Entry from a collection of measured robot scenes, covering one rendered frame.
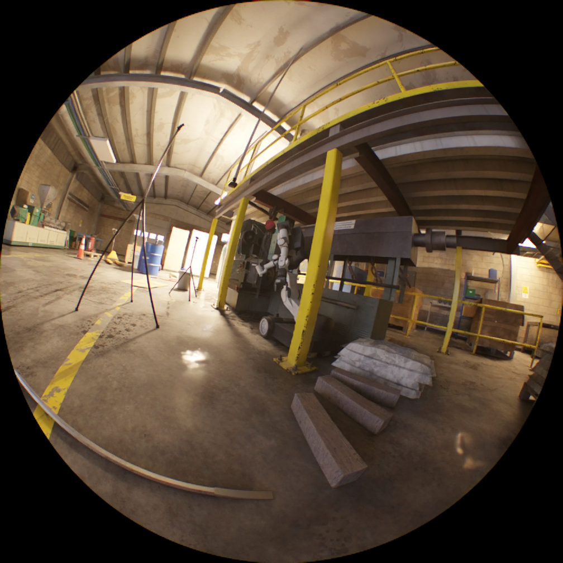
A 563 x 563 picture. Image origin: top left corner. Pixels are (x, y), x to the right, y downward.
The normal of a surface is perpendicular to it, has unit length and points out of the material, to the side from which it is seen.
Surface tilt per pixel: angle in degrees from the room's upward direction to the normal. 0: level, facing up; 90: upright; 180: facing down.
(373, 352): 67
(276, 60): 171
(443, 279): 90
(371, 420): 90
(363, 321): 90
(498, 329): 90
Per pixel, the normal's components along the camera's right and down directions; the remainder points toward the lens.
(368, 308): -0.78, -0.17
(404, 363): -0.53, -0.52
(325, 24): -0.33, 0.94
